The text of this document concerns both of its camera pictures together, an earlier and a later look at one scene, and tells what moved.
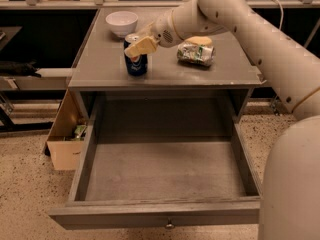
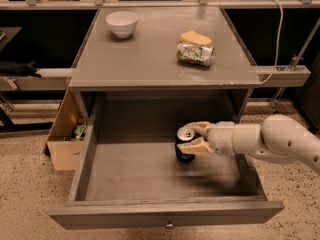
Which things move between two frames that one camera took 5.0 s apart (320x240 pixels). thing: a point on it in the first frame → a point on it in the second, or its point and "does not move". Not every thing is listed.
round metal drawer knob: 170,225 does not move
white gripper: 163,31 → 221,138
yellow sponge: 199,40 does not move
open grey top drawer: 156,162 does not move
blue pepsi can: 137,65 → 184,134
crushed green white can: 195,54 does not move
